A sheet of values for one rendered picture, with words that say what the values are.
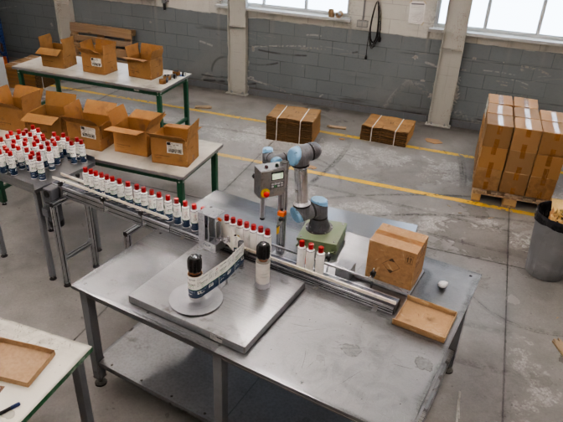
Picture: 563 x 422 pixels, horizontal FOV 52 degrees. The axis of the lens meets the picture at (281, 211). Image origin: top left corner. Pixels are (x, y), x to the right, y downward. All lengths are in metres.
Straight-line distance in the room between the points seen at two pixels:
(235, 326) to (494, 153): 4.09
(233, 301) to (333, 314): 0.58
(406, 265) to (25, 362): 2.16
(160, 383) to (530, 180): 4.46
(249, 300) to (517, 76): 6.08
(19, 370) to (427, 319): 2.20
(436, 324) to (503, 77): 5.64
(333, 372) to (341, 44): 6.41
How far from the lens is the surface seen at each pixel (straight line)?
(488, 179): 6.63
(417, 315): 3.46
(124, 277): 3.68
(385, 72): 8.73
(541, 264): 5.55
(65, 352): 3.28
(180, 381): 3.82
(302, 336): 3.21
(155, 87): 7.24
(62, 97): 6.00
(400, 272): 3.56
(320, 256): 3.47
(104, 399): 4.10
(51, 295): 5.05
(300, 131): 7.58
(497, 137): 6.45
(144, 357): 4.00
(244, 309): 3.28
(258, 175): 3.47
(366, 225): 4.23
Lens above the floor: 2.97
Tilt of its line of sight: 30 degrees down
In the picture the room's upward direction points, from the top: 3 degrees clockwise
